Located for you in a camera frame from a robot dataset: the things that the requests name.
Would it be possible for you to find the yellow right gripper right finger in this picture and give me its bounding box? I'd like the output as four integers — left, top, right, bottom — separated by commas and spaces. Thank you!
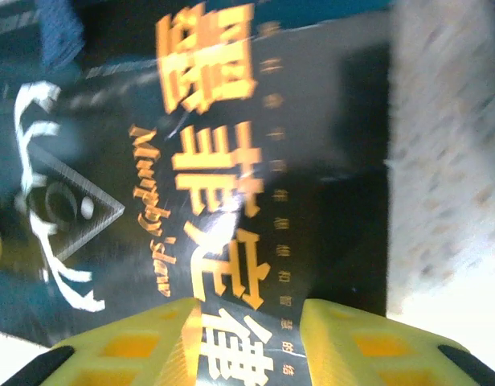
300, 299, 495, 386

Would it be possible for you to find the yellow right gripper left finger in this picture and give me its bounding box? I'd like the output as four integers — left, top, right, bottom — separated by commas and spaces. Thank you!
1, 297, 204, 386

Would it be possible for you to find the black book orange title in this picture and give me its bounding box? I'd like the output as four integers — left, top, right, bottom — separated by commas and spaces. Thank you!
0, 7, 393, 386

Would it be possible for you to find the navy blue backpack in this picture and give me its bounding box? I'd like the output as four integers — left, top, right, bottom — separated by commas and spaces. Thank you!
34, 0, 88, 72

